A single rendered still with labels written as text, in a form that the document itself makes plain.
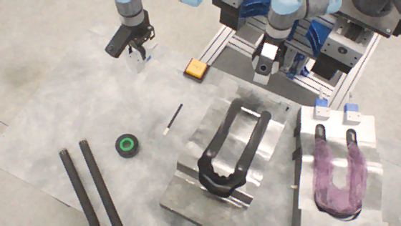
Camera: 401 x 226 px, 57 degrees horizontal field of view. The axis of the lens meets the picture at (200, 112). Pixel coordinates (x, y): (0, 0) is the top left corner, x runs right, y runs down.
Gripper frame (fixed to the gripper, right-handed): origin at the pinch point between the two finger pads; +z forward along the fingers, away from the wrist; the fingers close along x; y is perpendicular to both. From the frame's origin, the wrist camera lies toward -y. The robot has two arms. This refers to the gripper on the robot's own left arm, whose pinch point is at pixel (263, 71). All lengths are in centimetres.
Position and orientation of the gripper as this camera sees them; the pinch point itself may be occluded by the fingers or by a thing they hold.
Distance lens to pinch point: 131.0
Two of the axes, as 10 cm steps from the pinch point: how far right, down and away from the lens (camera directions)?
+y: 3.2, -8.5, 4.1
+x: -9.5, -3.0, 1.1
